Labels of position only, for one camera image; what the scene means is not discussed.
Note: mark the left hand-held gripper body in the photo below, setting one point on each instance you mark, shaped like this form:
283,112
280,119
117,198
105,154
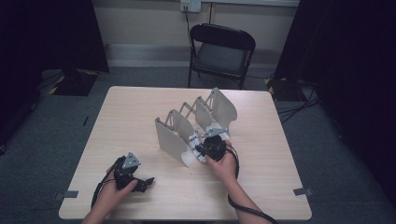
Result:
124,177

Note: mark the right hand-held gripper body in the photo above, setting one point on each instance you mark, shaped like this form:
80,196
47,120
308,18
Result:
214,147

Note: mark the white black-patterned knit cloth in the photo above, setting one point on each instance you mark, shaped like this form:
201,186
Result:
195,140

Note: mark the grey expandable metal rack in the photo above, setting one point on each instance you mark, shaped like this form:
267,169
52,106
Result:
171,140

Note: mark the person's right hand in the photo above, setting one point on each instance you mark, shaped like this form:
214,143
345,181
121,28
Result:
225,168

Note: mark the person's left hand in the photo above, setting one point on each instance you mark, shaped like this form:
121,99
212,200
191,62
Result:
109,199

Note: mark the grey tape strip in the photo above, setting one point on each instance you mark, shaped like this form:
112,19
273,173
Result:
67,195
303,191

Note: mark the black stand base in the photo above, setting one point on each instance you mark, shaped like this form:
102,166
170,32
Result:
281,90
73,84

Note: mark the black folding chair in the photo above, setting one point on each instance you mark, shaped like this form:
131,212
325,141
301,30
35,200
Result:
221,59

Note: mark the black curtain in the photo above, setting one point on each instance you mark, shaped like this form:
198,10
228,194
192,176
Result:
351,77
46,37

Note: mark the white wall power outlet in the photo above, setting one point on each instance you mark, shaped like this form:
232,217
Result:
190,5

